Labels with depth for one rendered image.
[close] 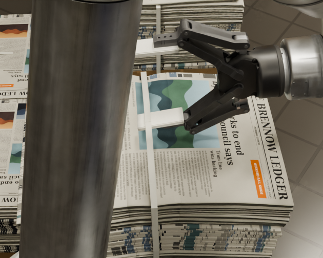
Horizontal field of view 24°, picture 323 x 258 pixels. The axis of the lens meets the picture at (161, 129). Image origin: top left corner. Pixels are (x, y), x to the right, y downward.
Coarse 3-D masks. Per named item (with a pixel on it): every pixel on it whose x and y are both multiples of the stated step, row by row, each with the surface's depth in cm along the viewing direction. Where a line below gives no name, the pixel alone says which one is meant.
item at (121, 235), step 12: (24, 132) 119; (24, 144) 117; (120, 168) 110; (120, 180) 109; (120, 192) 107; (120, 204) 105; (120, 216) 107; (120, 228) 109; (120, 240) 111; (132, 240) 111; (108, 252) 112; (120, 252) 113; (132, 252) 113
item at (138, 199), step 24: (168, 96) 121; (144, 144) 114; (168, 144) 114; (144, 168) 110; (168, 168) 110; (144, 192) 107; (168, 192) 107; (144, 216) 108; (168, 216) 108; (144, 240) 111; (168, 240) 112
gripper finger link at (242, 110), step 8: (224, 104) 112; (232, 104) 111; (216, 112) 112; (224, 112) 111; (232, 112) 110; (240, 112) 110; (248, 112) 111; (200, 120) 114; (208, 120) 112; (216, 120) 111; (224, 120) 111; (192, 128) 112; (200, 128) 112
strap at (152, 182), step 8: (144, 72) 125; (144, 80) 121; (144, 88) 117; (144, 96) 115; (144, 104) 114; (144, 112) 113; (152, 144) 108; (152, 152) 108; (152, 160) 107; (152, 168) 107; (152, 176) 106; (152, 184) 106; (152, 192) 106; (152, 200) 105
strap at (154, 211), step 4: (140, 72) 125; (152, 208) 105; (156, 208) 105; (152, 212) 105; (156, 212) 105; (152, 216) 106; (156, 216) 106; (152, 220) 107; (156, 220) 107; (152, 224) 107; (156, 224) 107; (152, 228) 108; (156, 228) 108; (152, 232) 109; (156, 232) 109; (152, 236) 109; (156, 236) 110; (156, 240) 110; (156, 244) 111; (156, 248) 112; (156, 252) 112; (156, 256) 113
